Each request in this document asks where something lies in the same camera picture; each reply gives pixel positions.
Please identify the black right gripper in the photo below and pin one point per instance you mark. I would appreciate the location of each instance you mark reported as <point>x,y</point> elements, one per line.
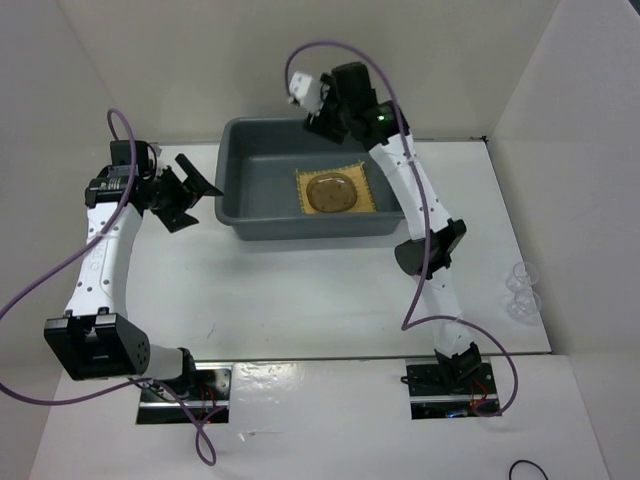
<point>319,123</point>

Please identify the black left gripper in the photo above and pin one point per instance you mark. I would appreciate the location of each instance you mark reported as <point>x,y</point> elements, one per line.
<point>195,186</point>

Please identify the clear glass plate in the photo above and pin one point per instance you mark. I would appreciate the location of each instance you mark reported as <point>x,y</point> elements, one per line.
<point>330,192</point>
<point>332,195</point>

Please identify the yellow woven bamboo mat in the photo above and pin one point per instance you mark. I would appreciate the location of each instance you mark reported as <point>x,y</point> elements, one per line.
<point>342,190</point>

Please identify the clear plastic cup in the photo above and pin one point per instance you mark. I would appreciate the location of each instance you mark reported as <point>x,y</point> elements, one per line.
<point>524,306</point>
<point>523,275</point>

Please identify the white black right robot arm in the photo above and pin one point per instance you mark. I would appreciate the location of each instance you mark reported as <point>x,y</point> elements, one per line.
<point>434,235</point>

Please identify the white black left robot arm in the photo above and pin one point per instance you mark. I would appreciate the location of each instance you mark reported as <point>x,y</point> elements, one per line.
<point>94,338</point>

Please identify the grey plastic bin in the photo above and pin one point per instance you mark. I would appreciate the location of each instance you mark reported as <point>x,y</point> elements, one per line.
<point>258,160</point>

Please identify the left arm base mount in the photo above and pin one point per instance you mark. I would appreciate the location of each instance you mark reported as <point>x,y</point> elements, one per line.
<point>207,398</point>

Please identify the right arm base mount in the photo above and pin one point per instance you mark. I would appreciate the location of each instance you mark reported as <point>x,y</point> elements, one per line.
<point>431,398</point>

